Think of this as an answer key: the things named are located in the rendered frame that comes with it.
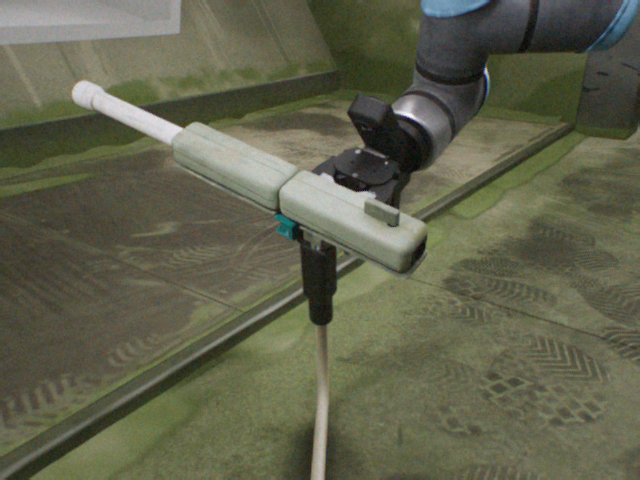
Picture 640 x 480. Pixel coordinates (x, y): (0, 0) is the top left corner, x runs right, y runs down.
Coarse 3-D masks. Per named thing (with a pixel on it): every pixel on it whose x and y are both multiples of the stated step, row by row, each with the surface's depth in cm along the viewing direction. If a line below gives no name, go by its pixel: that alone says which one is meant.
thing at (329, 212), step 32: (96, 96) 74; (160, 128) 69; (192, 128) 67; (192, 160) 66; (224, 160) 63; (256, 160) 63; (256, 192) 62; (288, 192) 60; (320, 192) 59; (352, 192) 59; (320, 224) 59; (352, 224) 56; (384, 224) 56; (416, 224) 56; (320, 256) 64; (384, 256) 56; (320, 288) 68; (320, 320) 73
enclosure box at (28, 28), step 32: (0, 0) 113; (32, 0) 117; (64, 0) 122; (96, 0) 128; (128, 0) 123; (160, 0) 118; (0, 32) 90; (32, 32) 94; (64, 32) 98; (96, 32) 103; (128, 32) 108; (160, 32) 114
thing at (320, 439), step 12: (324, 336) 76; (324, 348) 78; (324, 360) 80; (324, 372) 81; (324, 384) 81; (324, 396) 81; (324, 408) 80; (324, 420) 78; (324, 432) 76; (324, 444) 74; (324, 456) 73; (312, 468) 71; (324, 468) 71
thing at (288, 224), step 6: (276, 216) 63; (282, 216) 63; (282, 222) 63; (288, 222) 62; (294, 222) 62; (282, 228) 63; (288, 228) 63; (294, 228) 63; (282, 234) 64; (294, 234) 63; (300, 234) 64; (294, 240) 63
